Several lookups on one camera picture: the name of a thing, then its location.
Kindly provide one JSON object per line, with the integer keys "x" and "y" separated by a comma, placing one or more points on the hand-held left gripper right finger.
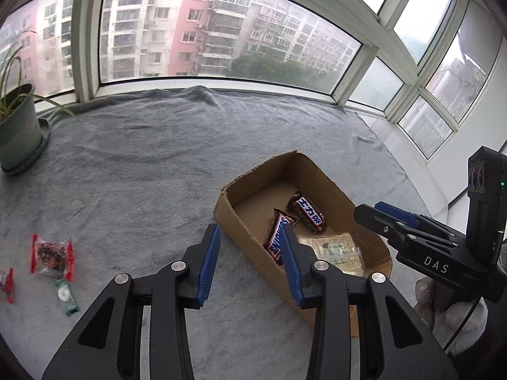
{"x": 293, "y": 269}

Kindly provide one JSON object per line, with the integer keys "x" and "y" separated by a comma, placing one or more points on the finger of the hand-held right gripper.
{"x": 396, "y": 211}
{"x": 376, "y": 219}

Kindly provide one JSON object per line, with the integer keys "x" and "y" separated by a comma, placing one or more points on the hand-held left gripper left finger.
{"x": 210, "y": 261}

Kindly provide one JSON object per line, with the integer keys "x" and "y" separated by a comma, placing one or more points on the cardboard box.
{"x": 237, "y": 213}

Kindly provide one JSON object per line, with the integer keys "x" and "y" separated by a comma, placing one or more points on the teal candy packet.
{"x": 65, "y": 297}

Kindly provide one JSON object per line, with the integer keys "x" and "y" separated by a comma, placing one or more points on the person's right hand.
{"x": 455, "y": 312}

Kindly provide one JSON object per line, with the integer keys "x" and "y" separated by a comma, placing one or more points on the brown chocolate bar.
{"x": 277, "y": 233}
{"x": 309, "y": 213}

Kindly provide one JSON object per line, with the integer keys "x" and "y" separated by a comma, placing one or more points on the clear plastic snack packet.
{"x": 344, "y": 263}
{"x": 328, "y": 241}

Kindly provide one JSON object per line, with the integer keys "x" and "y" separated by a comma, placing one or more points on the grey blanket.
{"x": 138, "y": 166}

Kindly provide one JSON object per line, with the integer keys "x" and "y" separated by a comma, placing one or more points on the red wrapped brown snack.
{"x": 51, "y": 255}

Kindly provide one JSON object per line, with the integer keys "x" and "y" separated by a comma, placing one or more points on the small red wrapped snack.
{"x": 8, "y": 285}

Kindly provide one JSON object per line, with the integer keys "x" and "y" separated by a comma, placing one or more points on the green pot saucer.
{"x": 44, "y": 134}

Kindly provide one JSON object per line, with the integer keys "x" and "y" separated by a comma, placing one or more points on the green plant pot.
{"x": 19, "y": 134}

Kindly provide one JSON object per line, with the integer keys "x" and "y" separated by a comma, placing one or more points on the apartment building outside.
{"x": 190, "y": 19}

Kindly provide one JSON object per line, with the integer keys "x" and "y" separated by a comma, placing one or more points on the green leafy plant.
{"x": 8, "y": 103}

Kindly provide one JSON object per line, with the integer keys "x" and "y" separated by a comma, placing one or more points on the white window frame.
{"x": 85, "y": 47}

